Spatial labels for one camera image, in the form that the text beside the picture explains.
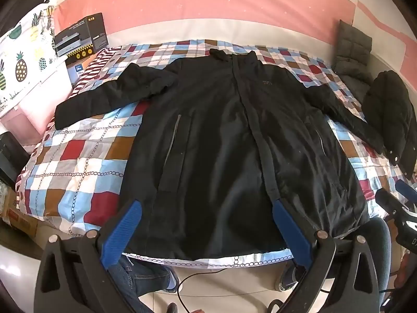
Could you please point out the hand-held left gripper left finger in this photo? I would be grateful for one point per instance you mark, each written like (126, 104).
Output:
(122, 231)

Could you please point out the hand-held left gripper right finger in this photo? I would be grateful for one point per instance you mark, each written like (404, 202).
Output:
(290, 234)

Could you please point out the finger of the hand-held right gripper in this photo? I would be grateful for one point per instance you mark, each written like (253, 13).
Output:
(391, 203)
(405, 189)

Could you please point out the large black jacket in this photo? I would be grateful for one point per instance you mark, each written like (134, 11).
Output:
(221, 143)

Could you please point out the person's right leg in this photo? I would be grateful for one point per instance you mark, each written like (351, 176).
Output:
(378, 251)

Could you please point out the person's leg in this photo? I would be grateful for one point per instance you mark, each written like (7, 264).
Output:
(140, 277)
(378, 251)

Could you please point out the person's right sneaker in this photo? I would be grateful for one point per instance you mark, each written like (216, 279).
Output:
(288, 278)

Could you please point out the person's sneaker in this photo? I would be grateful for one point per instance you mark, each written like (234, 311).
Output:
(288, 278)
(172, 280)

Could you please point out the person's left leg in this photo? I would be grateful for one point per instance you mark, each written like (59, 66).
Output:
(140, 277)

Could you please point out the person's left sneaker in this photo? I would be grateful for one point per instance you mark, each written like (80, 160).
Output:
(172, 280)

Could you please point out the black puffer jacket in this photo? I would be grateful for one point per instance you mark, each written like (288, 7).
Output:
(389, 114)

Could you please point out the checked bed sheet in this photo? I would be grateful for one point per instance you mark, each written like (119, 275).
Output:
(75, 156)

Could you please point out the brown cardboard box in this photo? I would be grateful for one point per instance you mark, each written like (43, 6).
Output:
(19, 215)

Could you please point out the black case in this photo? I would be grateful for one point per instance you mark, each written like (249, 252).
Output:
(11, 156)

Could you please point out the grey padded jacket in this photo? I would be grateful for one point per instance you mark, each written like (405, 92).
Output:
(353, 52)

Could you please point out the blue cardboard box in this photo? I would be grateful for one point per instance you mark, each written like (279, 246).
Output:
(75, 68)

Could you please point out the pineapple print cloth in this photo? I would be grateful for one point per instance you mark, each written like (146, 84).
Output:
(22, 62)

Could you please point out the black printed cardboard box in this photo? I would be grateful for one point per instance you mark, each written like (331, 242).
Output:
(81, 36)

